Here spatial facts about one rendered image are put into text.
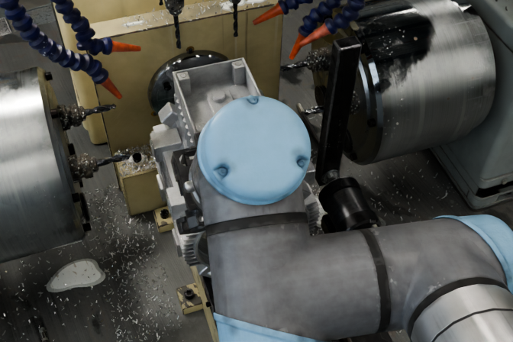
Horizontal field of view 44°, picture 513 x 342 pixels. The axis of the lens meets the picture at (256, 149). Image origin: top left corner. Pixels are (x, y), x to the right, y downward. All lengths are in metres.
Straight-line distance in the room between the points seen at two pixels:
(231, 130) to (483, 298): 0.19
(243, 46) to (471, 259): 0.63
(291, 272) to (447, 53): 0.57
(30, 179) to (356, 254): 0.47
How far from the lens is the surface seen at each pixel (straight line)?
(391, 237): 0.46
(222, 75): 0.88
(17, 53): 1.50
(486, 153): 1.10
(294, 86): 1.34
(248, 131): 0.42
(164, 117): 0.89
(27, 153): 0.81
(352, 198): 0.85
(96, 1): 1.04
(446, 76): 0.94
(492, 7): 1.02
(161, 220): 1.10
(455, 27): 0.96
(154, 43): 0.95
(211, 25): 0.96
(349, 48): 0.74
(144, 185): 1.08
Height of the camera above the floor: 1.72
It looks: 49 degrees down
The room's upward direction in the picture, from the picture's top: 1 degrees clockwise
